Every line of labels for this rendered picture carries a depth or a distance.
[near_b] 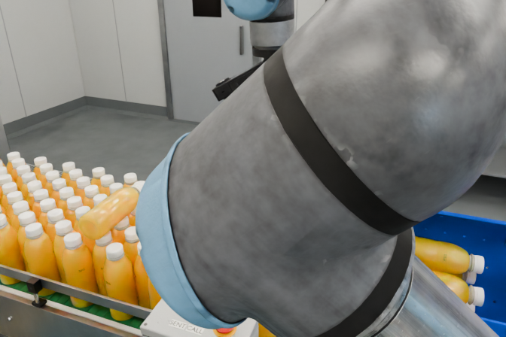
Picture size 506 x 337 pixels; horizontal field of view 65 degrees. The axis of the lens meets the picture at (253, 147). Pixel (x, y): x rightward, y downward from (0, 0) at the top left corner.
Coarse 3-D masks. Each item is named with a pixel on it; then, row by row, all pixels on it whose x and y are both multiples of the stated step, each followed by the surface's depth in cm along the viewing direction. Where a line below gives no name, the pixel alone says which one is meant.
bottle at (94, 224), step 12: (120, 192) 104; (132, 192) 106; (108, 204) 99; (120, 204) 101; (132, 204) 104; (84, 216) 94; (96, 216) 94; (108, 216) 97; (120, 216) 100; (84, 228) 96; (96, 228) 94; (108, 228) 97
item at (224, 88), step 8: (256, 64) 70; (240, 72) 74; (248, 72) 69; (224, 80) 72; (232, 80) 70; (240, 80) 70; (216, 88) 72; (224, 88) 71; (232, 88) 71; (216, 96) 73; (224, 96) 72
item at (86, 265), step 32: (0, 192) 126; (32, 192) 122; (128, 224) 106; (0, 256) 107; (32, 256) 101; (64, 256) 98; (96, 256) 98; (128, 256) 100; (96, 288) 105; (128, 288) 96
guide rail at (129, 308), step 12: (0, 264) 107; (12, 276) 106; (24, 276) 104; (36, 276) 103; (48, 288) 102; (60, 288) 100; (72, 288) 99; (96, 300) 97; (108, 300) 95; (120, 300) 95; (132, 312) 94; (144, 312) 93
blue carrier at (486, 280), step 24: (432, 216) 92; (456, 216) 87; (456, 240) 96; (480, 240) 94; (504, 240) 91; (504, 264) 94; (504, 288) 94; (480, 312) 93; (504, 312) 92; (504, 336) 71
